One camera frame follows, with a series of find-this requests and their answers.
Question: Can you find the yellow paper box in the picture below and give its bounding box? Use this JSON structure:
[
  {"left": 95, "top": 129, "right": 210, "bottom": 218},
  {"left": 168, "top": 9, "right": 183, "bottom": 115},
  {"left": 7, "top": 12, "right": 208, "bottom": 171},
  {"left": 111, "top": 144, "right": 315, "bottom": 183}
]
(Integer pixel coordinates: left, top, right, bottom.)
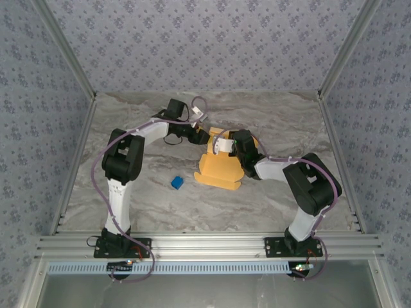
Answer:
[{"left": 193, "top": 126, "right": 259, "bottom": 192}]

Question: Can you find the aluminium corner post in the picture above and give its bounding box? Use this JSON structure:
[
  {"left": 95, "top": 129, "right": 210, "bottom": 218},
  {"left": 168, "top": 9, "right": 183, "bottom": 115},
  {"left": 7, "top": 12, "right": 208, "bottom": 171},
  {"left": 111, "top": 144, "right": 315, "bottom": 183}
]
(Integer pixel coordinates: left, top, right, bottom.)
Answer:
[
  {"left": 317, "top": 0, "right": 383, "bottom": 101},
  {"left": 31, "top": 0, "right": 98, "bottom": 101}
]

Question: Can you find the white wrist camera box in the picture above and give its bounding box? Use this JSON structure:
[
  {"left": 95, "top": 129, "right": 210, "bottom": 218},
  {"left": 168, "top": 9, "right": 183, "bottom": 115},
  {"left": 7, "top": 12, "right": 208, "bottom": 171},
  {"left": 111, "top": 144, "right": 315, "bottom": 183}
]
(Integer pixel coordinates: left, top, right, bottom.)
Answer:
[
  {"left": 189, "top": 107, "right": 206, "bottom": 128},
  {"left": 213, "top": 137, "right": 237, "bottom": 155}
]

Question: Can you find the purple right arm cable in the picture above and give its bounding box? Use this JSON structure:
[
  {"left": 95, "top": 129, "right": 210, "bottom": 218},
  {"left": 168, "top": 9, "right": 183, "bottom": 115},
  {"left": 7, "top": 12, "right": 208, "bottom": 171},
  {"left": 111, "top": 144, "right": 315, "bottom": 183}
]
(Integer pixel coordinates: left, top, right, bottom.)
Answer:
[{"left": 212, "top": 129, "right": 340, "bottom": 282}]

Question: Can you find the aluminium side rail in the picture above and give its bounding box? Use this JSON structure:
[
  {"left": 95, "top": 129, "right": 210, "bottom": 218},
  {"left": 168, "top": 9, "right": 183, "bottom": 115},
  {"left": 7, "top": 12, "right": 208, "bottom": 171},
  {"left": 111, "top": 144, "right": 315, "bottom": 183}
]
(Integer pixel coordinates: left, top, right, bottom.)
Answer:
[
  {"left": 49, "top": 96, "right": 98, "bottom": 235},
  {"left": 317, "top": 92, "right": 367, "bottom": 234}
]

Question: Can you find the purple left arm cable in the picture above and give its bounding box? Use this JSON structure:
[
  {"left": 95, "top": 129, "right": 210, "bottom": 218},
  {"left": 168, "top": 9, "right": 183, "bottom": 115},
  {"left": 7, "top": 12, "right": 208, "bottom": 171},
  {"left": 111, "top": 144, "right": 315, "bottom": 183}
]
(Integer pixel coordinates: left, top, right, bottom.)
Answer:
[{"left": 91, "top": 96, "right": 209, "bottom": 284}]

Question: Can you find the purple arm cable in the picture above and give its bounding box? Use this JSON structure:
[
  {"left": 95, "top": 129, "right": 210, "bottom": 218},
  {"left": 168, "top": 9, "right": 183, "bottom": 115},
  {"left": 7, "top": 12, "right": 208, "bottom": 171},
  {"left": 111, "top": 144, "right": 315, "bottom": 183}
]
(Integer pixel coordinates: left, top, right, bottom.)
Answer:
[
  {"left": 91, "top": 96, "right": 209, "bottom": 284},
  {"left": 212, "top": 129, "right": 340, "bottom": 282}
]

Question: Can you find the black controller board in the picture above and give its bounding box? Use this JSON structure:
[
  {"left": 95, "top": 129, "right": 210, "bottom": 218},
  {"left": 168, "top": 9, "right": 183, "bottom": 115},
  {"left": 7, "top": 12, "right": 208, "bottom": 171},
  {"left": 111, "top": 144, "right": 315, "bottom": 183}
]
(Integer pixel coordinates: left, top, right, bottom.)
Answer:
[
  {"left": 287, "top": 261, "right": 315, "bottom": 279},
  {"left": 107, "top": 261, "right": 135, "bottom": 280}
]

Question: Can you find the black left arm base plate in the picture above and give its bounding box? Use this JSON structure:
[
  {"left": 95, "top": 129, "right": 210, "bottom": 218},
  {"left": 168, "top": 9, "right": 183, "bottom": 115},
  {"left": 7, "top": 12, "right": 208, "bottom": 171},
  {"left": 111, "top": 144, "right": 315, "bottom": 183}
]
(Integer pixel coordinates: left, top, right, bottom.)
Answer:
[{"left": 93, "top": 237, "right": 152, "bottom": 259}]

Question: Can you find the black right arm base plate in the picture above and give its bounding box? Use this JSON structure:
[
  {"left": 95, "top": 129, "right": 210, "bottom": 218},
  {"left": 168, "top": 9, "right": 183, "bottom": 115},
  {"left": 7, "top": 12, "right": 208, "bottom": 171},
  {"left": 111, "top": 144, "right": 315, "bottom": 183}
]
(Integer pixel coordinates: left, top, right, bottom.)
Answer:
[{"left": 263, "top": 236, "right": 323, "bottom": 259}]

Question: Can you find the slotted grey cable duct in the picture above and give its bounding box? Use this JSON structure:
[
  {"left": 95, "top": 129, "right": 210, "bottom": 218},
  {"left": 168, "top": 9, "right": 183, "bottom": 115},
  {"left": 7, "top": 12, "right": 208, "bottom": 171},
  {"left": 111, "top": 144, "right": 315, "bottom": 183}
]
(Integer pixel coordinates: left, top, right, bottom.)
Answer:
[{"left": 47, "top": 260, "right": 295, "bottom": 275}]

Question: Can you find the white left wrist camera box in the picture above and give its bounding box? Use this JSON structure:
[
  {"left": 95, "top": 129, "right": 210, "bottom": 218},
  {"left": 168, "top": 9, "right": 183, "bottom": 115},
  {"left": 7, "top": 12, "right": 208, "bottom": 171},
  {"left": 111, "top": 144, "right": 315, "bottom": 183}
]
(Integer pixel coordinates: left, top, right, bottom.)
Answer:
[{"left": 189, "top": 107, "right": 206, "bottom": 128}]

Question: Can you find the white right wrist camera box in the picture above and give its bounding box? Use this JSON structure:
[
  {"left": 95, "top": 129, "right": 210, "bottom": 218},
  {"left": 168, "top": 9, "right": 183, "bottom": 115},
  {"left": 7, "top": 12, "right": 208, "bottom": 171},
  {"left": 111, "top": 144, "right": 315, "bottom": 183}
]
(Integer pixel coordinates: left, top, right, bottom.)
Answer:
[{"left": 213, "top": 137, "right": 237, "bottom": 155}]

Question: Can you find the grey metal panel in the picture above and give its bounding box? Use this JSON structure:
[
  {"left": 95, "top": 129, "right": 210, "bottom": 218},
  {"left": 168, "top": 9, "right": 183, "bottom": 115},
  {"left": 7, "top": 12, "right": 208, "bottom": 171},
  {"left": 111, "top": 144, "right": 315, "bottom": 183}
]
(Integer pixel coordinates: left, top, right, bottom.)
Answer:
[{"left": 17, "top": 259, "right": 398, "bottom": 308}]

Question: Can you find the aluminium cross rail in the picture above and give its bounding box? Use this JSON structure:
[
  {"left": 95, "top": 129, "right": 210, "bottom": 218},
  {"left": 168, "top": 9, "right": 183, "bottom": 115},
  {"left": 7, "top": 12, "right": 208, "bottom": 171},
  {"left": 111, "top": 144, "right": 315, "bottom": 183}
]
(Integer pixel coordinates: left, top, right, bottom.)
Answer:
[{"left": 33, "top": 233, "right": 385, "bottom": 261}]

